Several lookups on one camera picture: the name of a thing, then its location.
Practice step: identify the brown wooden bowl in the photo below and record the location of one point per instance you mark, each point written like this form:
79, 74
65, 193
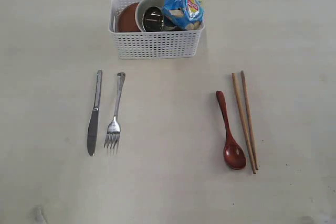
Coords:
126, 20

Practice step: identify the silver metal fork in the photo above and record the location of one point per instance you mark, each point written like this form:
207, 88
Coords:
114, 129

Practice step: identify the brown wooden spoon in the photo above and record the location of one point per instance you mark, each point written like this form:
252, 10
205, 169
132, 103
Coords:
233, 154

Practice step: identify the blue Lay's chips bag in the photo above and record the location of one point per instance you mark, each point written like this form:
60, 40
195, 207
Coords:
185, 14

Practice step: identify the silver metal knife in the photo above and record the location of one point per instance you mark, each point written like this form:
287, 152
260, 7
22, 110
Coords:
94, 119

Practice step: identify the white ceramic bowl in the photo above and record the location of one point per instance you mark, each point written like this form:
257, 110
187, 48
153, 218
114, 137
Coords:
142, 7

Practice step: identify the shiny steel cup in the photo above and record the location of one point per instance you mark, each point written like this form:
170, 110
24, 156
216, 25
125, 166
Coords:
155, 21

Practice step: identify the white perforated plastic basket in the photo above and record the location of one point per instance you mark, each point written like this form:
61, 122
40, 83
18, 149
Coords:
150, 45

